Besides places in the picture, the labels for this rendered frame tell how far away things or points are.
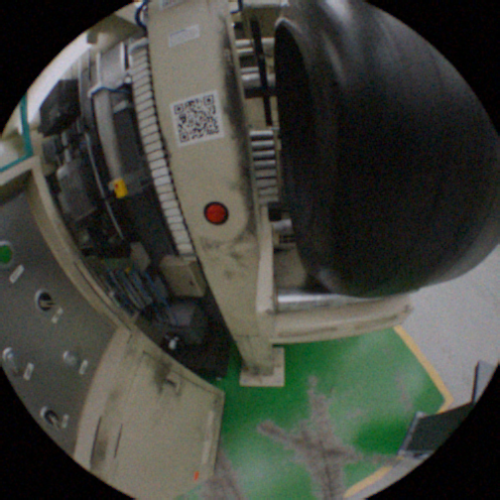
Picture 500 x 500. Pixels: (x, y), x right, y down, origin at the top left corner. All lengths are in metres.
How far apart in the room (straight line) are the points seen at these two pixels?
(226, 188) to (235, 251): 0.12
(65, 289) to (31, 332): 0.11
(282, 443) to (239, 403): 0.37
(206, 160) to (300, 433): 1.24
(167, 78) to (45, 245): 0.32
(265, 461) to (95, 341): 1.05
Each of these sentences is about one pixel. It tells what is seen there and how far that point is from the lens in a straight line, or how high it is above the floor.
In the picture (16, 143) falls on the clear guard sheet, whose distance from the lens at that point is 0.36.
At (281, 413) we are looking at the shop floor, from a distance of 1.18.
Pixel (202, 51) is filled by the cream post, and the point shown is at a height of 1.33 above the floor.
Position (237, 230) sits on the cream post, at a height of 1.02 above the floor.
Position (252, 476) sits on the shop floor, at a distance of 1.25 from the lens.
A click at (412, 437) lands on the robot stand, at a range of 1.46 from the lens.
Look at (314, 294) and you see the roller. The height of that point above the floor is 0.92.
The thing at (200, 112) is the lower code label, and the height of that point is 1.23.
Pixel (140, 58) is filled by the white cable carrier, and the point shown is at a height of 1.38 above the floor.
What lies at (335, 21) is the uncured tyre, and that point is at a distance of 0.15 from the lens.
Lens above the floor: 1.18
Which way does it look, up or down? 36 degrees down
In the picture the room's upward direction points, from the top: 9 degrees counter-clockwise
